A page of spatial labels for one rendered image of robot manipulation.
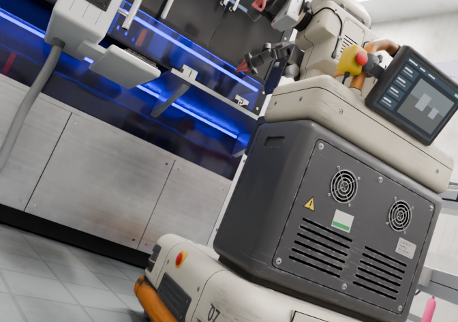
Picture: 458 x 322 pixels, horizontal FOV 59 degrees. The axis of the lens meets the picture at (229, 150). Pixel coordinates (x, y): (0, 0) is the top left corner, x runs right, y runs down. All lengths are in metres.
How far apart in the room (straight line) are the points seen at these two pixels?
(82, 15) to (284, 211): 0.96
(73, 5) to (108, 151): 0.77
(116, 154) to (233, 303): 1.30
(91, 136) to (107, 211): 0.37
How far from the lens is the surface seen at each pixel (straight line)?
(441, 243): 8.65
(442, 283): 2.16
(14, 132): 1.75
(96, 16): 1.52
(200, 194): 2.18
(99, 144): 2.02
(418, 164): 1.23
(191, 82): 1.73
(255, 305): 0.87
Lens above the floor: 0.39
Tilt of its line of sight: 9 degrees up
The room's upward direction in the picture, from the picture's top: 22 degrees clockwise
